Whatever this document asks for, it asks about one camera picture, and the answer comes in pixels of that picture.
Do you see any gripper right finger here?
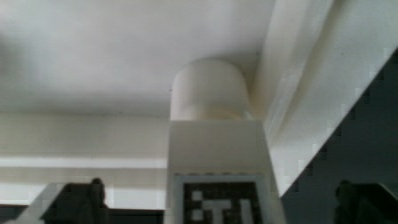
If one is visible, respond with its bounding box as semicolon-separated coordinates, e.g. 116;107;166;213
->
335;180;398;224

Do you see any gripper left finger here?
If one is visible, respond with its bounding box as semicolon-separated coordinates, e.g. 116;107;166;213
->
42;178;109;224

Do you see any white table leg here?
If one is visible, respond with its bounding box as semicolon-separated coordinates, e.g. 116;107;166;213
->
164;59;289;224

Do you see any white square tabletop part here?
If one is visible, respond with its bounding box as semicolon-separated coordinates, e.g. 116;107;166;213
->
0;0;398;209

